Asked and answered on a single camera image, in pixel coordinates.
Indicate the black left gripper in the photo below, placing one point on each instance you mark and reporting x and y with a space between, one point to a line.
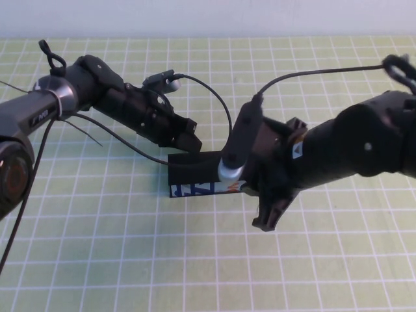
139 110

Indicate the black zip tie left arm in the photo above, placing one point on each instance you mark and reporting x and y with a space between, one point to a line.
84 133

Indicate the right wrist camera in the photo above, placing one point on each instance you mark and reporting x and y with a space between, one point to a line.
240 136

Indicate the green white-checked tablecloth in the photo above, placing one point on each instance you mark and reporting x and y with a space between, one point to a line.
130 253

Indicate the black glasses case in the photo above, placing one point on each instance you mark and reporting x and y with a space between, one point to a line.
191 175

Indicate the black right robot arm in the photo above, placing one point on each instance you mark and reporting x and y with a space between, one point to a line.
357 139

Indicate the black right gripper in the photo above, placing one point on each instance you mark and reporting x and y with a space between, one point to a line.
273 162

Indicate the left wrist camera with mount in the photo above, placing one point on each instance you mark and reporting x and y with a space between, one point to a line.
162 78

